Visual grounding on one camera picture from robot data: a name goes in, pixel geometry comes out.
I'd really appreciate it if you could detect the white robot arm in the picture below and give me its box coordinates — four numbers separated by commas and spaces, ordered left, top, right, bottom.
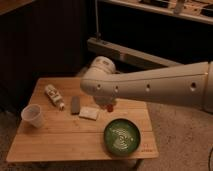
80, 56, 213, 113

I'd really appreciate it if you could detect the green ceramic bowl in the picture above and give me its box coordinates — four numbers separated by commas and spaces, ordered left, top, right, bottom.
103, 118, 141, 157

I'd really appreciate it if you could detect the beige sponge block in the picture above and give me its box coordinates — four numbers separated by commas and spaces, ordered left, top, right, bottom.
79, 107, 99, 120

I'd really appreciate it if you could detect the dark grey rectangular block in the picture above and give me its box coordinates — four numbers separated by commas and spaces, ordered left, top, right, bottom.
71, 96, 80, 114

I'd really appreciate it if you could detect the wooden folding table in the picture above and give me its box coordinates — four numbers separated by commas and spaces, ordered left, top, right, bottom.
7, 77, 159, 162

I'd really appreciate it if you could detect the white squeeze bottle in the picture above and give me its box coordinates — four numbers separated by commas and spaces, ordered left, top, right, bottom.
45, 84, 65, 110

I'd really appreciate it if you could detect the long grey shelf beam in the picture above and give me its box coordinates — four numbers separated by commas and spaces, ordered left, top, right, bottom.
87, 37, 178, 69

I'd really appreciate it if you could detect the metal vertical pole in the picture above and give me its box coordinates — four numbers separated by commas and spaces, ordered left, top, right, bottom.
95, 0, 101, 42

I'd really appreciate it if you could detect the clear plastic cup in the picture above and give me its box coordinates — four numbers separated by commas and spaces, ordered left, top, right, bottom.
21, 104, 44, 128

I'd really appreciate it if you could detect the upper wooden shelf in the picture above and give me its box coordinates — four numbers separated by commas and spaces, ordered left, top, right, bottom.
101, 0, 213, 25

